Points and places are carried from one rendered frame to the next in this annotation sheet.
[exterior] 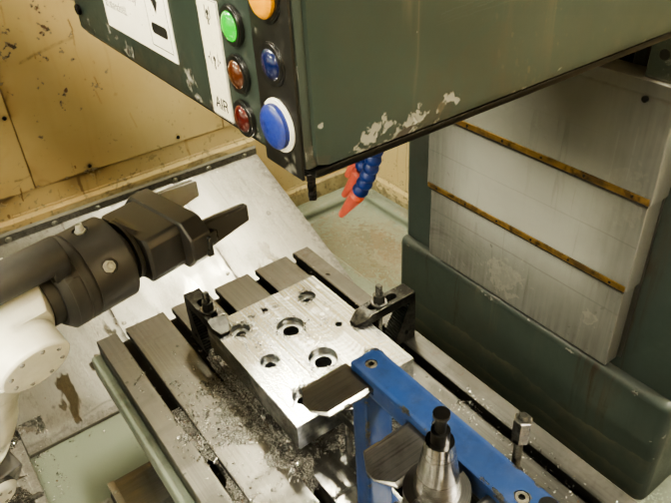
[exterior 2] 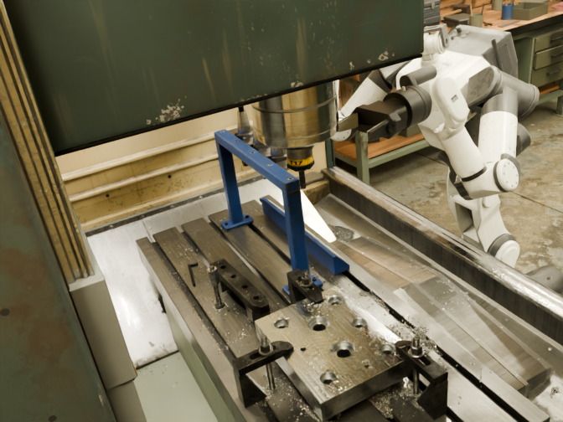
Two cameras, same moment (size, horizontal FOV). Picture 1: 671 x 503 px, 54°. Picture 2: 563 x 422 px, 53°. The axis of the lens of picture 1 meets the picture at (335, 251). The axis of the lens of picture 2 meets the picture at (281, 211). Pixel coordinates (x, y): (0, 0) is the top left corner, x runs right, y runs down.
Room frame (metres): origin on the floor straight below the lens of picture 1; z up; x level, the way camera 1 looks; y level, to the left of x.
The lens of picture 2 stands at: (1.75, 0.15, 1.81)
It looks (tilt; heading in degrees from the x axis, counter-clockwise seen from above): 29 degrees down; 190
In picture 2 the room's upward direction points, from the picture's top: 8 degrees counter-clockwise
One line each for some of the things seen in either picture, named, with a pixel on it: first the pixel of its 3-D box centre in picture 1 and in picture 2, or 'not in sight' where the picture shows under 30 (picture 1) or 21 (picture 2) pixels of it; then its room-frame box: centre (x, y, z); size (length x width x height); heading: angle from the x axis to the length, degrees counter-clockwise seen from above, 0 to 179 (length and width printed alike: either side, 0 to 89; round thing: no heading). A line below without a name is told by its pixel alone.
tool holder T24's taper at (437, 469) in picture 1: (438, 464); (276, 141); (0.36, -0.08, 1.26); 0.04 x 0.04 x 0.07
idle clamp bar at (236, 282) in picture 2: not in sight; (240, 290); (0.58, -0.19, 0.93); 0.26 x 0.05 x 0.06; 39
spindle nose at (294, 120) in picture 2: not in sight; (294, 102); (0.75, 0.03, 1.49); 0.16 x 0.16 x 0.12
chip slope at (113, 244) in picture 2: not in sight; (225, 268); (0.21, -0.34, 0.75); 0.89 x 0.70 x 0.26; 124
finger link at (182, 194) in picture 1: (172, 197); (379, 131); (0.66, 0.18, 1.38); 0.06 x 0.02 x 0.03; 136
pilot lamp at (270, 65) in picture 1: (271, 64); not in sight; (0.39, 0.03, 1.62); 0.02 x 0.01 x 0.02; 34
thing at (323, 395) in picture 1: (332, 392); (309, 177); (0.50, 0.01, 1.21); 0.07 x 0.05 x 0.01; 124
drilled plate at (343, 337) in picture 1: (307, 351); (331, 344); (0.83, 0.06, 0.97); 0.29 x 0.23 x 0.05; 34
